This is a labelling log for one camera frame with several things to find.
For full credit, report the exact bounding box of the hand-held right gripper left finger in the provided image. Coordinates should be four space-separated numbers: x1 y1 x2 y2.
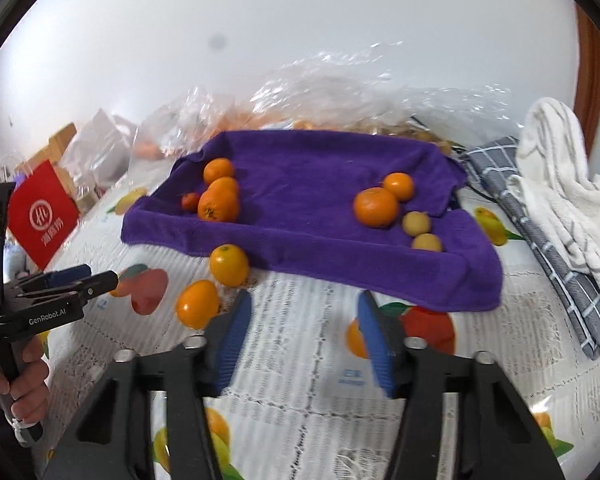
40 289 253 480

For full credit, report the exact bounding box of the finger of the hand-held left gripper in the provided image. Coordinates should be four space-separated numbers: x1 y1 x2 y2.
10 270 120 312
15 264 93 293

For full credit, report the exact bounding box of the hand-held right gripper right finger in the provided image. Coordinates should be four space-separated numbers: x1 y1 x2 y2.
356 290 566 480

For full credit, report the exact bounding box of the orange mandarin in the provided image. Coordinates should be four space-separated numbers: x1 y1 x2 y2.
202 158 236 185
382 172 416 202
207 176 240 197
176 280 221 330
197 187 241 223
209 244 251 287

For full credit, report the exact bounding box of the small yellow fruit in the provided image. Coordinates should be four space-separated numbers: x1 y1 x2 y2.
411 233 443 253
402 211 432 236

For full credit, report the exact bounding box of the large round orange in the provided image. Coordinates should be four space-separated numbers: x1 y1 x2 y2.
353 187 400 228

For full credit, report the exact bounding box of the purple towel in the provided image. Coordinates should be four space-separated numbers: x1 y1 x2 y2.
121 129 503 313

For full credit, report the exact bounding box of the person's left hand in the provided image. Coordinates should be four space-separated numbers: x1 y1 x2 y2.
0 355 51 426

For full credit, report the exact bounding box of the red paper bag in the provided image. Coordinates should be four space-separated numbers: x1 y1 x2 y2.
7 159 81 271

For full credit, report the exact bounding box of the fruit print tablecloth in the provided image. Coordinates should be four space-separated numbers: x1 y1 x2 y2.
0 150 600 480

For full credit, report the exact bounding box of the brown cardboard box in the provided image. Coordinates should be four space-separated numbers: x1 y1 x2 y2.
15 122 78 177

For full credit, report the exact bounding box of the crumpled clear plastic bag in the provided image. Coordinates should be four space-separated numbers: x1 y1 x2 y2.
130 85 261 166

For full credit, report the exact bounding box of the grey checked cloth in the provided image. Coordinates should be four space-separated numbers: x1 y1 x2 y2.
462 135 600 361

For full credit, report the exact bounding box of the pile of brown longans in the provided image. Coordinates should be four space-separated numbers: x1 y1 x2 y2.
370 119 455 157

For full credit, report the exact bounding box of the pile of small kumquats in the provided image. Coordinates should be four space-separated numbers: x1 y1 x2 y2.
215 110 343 133

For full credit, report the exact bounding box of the white striped towel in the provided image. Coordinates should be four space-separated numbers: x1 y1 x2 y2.
507 97 600 307

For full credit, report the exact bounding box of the large clear plastic bag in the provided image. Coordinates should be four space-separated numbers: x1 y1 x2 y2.
250 42 521 148

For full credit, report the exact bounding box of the wooden door frame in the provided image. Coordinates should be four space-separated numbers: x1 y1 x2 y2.
575 5 600 181

